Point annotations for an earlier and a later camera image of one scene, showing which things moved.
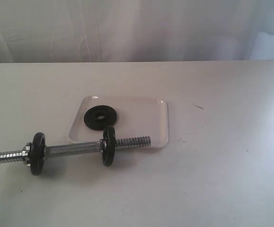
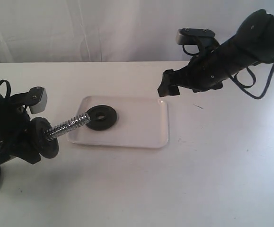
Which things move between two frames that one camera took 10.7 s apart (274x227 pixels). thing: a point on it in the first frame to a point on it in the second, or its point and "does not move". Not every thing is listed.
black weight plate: [109, 145] to [40, 127]
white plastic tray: [137, 116] does not move
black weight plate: [97, 117] does not move
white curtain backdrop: [55, 31] does not move
